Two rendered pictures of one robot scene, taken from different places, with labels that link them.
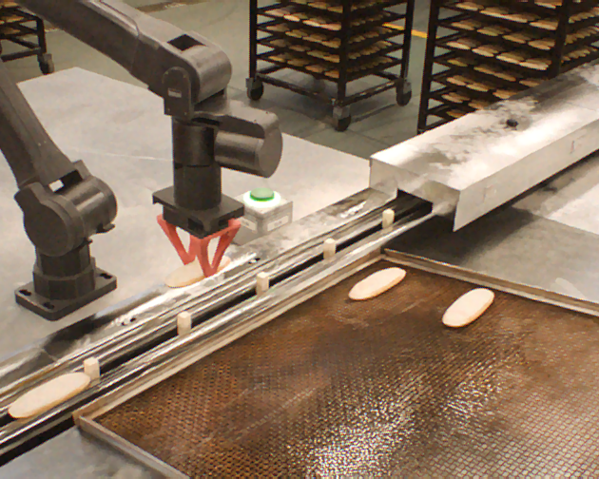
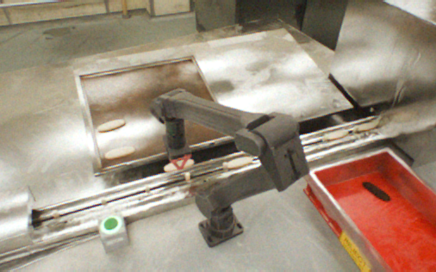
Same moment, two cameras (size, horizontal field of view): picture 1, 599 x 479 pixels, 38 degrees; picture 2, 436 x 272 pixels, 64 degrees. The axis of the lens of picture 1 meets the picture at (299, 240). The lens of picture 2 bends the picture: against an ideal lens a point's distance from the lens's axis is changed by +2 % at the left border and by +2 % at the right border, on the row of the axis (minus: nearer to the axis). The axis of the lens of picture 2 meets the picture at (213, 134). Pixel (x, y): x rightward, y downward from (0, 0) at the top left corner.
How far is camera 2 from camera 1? 1.69 m
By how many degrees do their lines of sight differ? 106
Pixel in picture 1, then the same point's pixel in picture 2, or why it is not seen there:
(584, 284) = (24, 166)
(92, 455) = not seen: hidden behind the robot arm
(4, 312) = (249, 225)
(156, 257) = (171, 244)
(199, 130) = not seen: hidden behind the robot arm
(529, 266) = (28, 182)
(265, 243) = (127, 209)
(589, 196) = not seen: outside the picture
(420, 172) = (24, 206)
